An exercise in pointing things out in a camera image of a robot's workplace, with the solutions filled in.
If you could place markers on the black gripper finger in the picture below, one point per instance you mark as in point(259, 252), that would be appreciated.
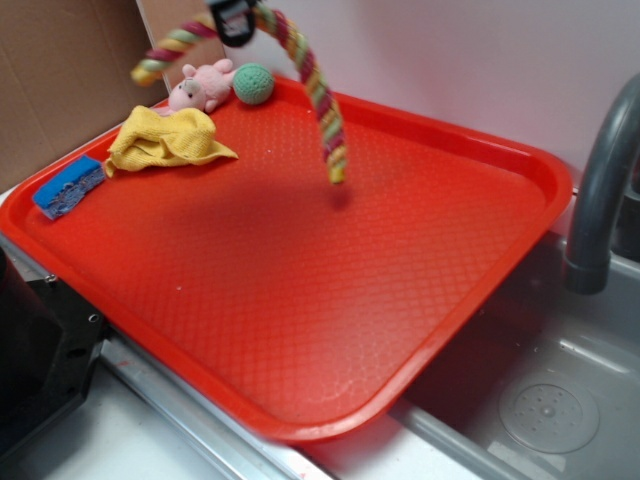
point(234, 20)

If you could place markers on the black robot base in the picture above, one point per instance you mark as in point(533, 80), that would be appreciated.
point(51, 338)

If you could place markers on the green textured ball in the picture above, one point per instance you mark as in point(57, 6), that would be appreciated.
point(253, 84)

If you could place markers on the pink plush toy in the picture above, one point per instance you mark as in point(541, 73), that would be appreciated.
point(203, 88)

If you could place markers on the yellow cloth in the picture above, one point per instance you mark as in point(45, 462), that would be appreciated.
point(148, 139)

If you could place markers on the brown cardboard panel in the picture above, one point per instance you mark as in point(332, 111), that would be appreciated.
point(65, 78)

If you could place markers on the blue sponge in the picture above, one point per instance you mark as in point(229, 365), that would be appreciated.
point(67, 188)

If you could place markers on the red plastic tray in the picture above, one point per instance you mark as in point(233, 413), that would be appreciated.
point(301, 308)

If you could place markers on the grey faucet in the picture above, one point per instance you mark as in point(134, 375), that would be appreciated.
point(605, 219)

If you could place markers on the grey plastic sink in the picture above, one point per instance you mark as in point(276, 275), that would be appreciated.
point(532, 324)

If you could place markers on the round sink drain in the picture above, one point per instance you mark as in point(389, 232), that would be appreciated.
point(548, 413)

